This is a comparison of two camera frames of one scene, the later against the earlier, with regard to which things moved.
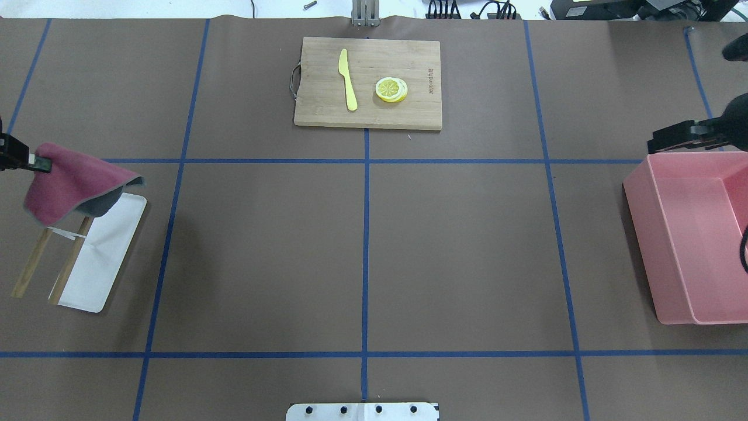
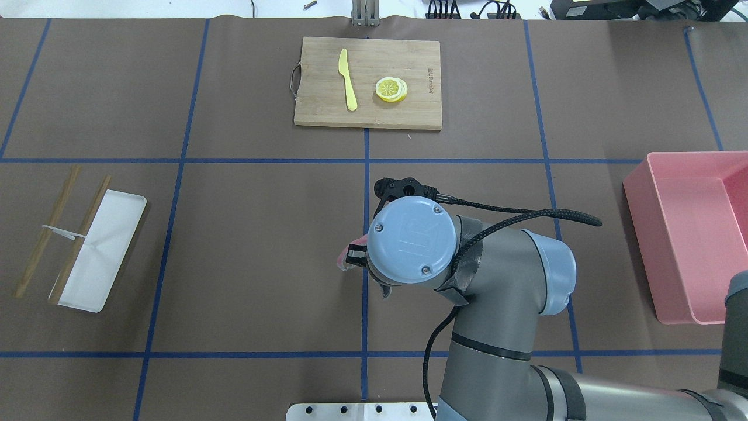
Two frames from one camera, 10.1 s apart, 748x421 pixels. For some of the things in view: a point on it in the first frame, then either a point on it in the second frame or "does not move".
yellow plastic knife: (343, 69) does not move
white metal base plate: (362, 411) does not move
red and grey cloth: (76, 184) to (341, 261)
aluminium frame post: (365, 13) does not move
